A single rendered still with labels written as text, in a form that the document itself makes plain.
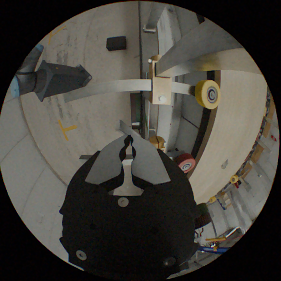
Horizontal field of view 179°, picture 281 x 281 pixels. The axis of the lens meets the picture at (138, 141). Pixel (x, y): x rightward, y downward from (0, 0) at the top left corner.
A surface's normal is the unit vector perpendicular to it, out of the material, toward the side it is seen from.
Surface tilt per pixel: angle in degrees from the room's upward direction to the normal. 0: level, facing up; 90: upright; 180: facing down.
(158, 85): 0
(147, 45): 0
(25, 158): 90
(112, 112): 0
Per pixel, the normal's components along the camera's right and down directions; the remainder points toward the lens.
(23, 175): 0.99, -0.14
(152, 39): 0.05, 0.54
